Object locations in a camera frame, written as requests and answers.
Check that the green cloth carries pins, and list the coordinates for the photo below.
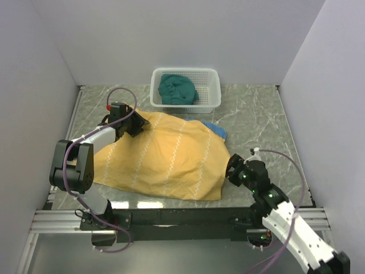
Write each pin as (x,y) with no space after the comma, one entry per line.
(177,90)

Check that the aluminium frame rail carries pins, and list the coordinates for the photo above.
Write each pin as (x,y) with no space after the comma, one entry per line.
(55,221)

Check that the white plastic basket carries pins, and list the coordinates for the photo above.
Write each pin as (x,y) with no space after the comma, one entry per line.
(207,84)

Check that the black base bar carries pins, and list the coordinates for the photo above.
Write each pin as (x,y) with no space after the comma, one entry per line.
(154,224)

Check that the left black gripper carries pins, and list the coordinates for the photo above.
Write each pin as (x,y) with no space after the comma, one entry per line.
(138,121)

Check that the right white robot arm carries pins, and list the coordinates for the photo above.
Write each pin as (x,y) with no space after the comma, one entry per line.
(274,210)

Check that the blue yellow Pikachu pillowcase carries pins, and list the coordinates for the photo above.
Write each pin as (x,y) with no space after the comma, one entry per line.
(176,158)

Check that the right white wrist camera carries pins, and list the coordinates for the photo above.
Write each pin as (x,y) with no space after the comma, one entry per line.
(254,154)

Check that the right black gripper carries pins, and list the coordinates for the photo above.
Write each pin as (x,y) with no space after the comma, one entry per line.
(237,162)

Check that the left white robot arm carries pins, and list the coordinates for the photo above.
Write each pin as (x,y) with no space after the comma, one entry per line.
(72,168)

